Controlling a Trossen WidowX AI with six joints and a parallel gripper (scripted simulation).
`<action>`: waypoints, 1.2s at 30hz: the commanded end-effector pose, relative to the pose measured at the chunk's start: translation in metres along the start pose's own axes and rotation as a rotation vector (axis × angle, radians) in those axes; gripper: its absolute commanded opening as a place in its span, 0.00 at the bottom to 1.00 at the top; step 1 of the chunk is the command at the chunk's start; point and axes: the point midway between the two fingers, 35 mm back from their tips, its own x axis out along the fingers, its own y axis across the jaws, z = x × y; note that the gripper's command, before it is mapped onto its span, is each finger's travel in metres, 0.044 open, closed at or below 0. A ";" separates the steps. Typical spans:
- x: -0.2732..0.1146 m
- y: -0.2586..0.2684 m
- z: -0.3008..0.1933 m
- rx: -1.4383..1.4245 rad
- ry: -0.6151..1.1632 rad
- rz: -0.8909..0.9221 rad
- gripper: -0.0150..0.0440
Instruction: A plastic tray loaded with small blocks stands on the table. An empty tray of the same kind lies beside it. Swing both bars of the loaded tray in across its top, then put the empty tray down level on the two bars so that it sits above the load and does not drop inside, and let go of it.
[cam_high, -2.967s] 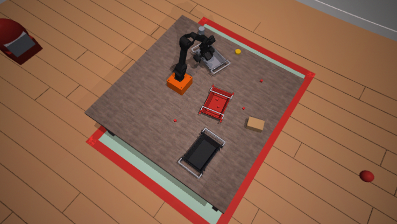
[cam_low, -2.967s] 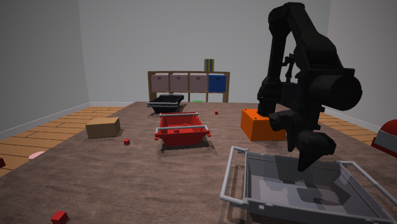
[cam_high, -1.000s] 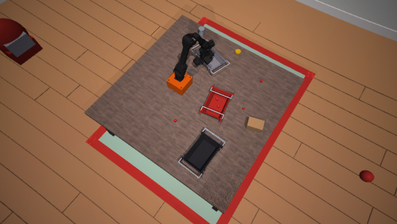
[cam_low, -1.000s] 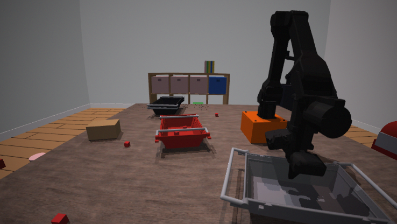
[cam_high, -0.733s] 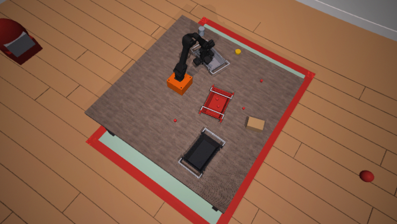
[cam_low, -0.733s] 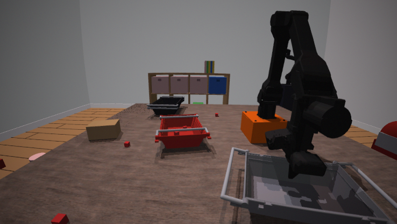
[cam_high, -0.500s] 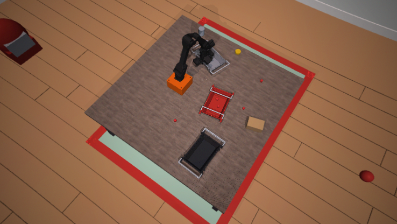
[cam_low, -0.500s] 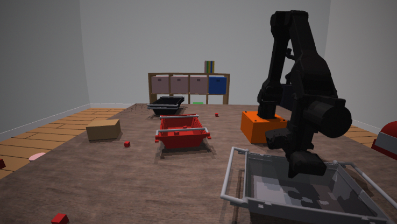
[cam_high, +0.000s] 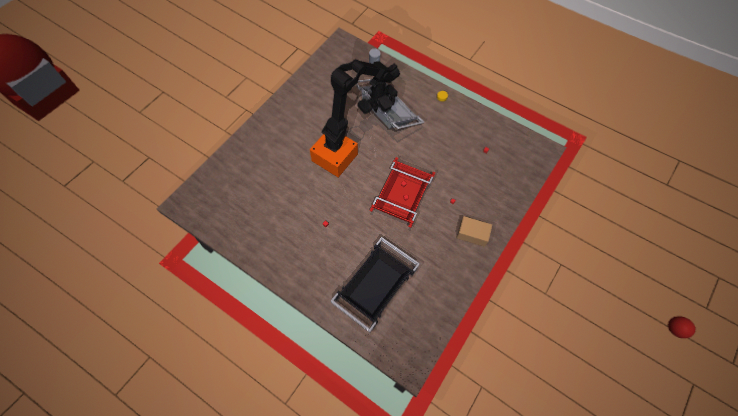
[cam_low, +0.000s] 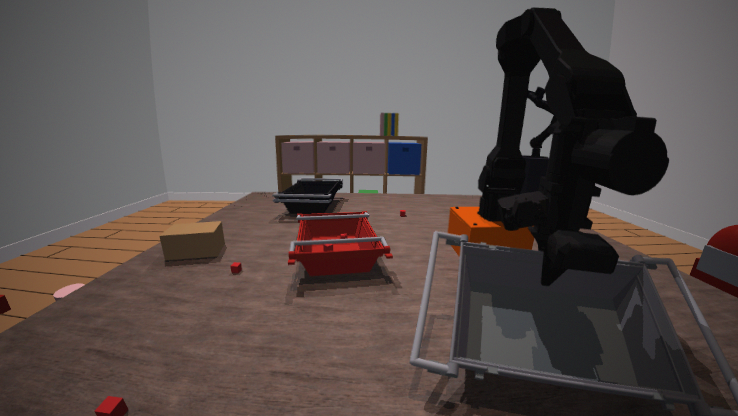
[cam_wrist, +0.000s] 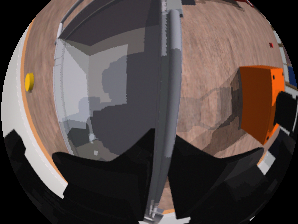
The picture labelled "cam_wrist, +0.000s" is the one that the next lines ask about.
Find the yellow short cylinder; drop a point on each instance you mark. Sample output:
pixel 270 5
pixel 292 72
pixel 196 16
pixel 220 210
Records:
pixel 29 81

